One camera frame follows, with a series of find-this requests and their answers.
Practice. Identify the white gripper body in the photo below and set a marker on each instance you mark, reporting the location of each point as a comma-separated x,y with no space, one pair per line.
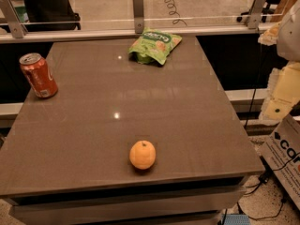
290,37

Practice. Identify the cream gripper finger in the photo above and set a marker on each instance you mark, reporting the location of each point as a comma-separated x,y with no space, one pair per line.
270,36
283,92

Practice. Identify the red coke can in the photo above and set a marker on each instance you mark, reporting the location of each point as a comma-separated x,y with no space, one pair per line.
36,70

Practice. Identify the white cardboard box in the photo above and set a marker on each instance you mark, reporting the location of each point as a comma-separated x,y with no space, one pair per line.
281,151

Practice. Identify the green chip bag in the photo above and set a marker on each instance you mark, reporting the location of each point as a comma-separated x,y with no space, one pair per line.
153,46

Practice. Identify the grey table drawer front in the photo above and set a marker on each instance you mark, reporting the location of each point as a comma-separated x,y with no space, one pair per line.
199,206

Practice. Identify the orange fruit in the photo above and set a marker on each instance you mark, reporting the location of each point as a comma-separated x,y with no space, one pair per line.
142,155

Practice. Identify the black office chair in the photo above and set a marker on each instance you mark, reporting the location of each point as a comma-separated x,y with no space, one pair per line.
51,15

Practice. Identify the glass barrier panel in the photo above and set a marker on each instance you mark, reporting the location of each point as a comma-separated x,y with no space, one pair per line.
118,14

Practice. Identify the right metal glass bracket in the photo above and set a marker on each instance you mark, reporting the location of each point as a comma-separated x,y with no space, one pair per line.
254,15

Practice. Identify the metal glass bracket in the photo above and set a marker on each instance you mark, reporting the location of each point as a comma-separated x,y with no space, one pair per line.
138,14
16,28
254,15

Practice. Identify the middle metal glass bracket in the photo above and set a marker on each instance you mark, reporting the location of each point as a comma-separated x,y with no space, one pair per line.
138,14

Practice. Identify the left metal glass bracket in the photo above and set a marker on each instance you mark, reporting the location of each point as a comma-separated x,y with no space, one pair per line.
16,28

